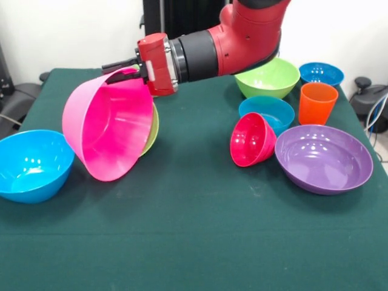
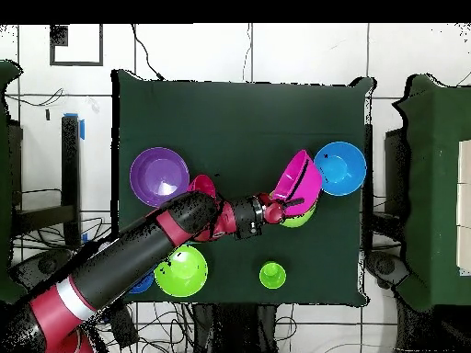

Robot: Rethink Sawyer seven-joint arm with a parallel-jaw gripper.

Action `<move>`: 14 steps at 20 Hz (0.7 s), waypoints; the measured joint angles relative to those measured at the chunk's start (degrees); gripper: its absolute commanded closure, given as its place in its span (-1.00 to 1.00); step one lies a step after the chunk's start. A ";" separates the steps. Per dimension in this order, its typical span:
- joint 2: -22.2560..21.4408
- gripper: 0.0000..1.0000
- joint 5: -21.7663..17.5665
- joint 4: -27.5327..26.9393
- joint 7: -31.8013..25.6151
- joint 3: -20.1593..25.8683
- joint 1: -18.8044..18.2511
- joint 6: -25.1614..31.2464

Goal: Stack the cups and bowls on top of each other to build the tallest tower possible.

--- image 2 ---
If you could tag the large pink plastic bowl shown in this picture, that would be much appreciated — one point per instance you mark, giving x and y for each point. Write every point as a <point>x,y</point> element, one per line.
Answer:
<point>307,184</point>

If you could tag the green plastic cup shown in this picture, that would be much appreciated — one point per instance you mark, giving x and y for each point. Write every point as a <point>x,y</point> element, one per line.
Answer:
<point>272,275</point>

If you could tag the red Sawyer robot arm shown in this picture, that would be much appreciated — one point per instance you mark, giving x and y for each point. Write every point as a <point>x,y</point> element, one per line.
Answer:
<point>128,257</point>

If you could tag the green plastic bowl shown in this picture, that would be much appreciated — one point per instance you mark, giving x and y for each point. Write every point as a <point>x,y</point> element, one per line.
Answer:
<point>300,220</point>
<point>184,275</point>

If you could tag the large light blue bowl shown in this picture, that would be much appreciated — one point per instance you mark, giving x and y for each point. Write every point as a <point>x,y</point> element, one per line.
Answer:
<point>340,169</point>

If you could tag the small crimson plastic bowl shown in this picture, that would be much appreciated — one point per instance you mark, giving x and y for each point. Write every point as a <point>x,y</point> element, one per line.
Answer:
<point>202,184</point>

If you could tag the dark green tablecloth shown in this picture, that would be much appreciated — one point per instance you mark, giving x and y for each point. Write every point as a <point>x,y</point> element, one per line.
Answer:
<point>239,110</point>

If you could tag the wide purple plastic bowl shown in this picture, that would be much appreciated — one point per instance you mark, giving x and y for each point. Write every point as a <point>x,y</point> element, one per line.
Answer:
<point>159,176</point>

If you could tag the neighbouring green covered table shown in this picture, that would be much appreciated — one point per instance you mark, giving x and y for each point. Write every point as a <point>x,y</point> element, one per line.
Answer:
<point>5,220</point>
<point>438,184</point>

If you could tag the small dark blue bowl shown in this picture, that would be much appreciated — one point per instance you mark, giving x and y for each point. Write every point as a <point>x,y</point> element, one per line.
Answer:
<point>143,286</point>

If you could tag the white box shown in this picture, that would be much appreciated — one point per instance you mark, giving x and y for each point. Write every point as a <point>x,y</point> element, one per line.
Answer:
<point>464,206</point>

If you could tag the black power box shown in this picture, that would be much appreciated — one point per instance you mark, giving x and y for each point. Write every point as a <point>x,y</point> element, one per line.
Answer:
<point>125,327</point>

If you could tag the black metal stand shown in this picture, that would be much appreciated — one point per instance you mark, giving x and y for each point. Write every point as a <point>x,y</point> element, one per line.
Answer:
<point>70,165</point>

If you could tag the black pedestal leg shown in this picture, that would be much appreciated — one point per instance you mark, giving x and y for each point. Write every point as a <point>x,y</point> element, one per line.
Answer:
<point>40,263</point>
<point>386,264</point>

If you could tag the black square floor frame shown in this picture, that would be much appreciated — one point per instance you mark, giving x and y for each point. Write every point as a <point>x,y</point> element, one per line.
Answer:
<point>52,44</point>

